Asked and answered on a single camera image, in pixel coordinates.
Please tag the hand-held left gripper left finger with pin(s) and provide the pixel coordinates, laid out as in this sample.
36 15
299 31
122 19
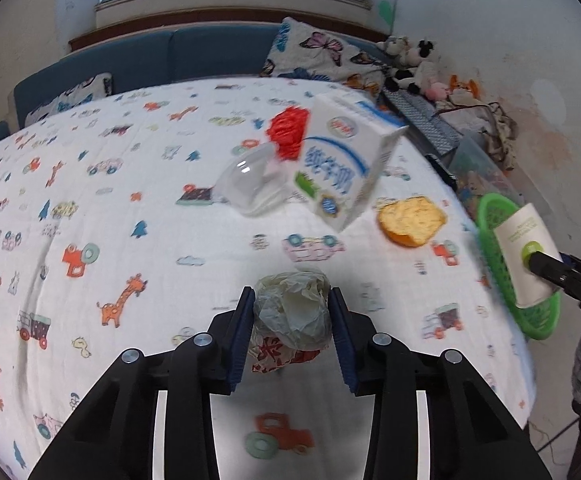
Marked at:
238 345

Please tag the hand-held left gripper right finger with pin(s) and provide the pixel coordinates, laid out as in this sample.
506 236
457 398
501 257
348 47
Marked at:
344 345

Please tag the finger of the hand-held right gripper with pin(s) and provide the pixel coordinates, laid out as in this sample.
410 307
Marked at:
552 267

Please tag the white paper cup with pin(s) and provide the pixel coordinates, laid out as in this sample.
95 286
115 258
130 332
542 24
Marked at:
522 240

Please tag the red white wrapper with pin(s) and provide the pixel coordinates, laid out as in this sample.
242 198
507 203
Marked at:
290 310

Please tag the green plastic basket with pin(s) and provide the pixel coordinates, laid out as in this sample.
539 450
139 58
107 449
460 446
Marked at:
490 220

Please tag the clear plastic storage bin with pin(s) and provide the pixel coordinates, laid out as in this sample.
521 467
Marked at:
485 175

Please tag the orange bread piece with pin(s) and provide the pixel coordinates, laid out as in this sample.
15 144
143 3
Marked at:
410 222

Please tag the beige patterned cloth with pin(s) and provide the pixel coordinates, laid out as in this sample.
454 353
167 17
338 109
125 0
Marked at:
500 130

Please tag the white blue milk carton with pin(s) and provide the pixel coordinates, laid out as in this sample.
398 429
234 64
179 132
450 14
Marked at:
345 160

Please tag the blue patterned cushion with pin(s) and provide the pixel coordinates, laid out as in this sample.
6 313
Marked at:
425 120

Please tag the orange fox plush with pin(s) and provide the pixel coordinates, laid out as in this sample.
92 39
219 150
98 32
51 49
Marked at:
463 87

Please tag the pink plush toy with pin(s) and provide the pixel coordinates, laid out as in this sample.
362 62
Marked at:
436 91

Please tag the red paper ornament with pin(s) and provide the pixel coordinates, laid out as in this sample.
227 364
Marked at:
288 132

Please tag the black white cow plush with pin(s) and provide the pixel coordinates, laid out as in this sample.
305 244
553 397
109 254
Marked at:
418 67

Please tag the grey white plush toy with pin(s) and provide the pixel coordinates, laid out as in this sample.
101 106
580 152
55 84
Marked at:
393 46

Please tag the blue sofa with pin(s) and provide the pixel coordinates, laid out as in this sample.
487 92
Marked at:
195 55

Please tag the large butterfly print pillow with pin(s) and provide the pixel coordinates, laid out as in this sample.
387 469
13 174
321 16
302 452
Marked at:
315 52

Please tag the small butterfly print pillow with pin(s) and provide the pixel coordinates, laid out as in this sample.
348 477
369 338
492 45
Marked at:
70 100

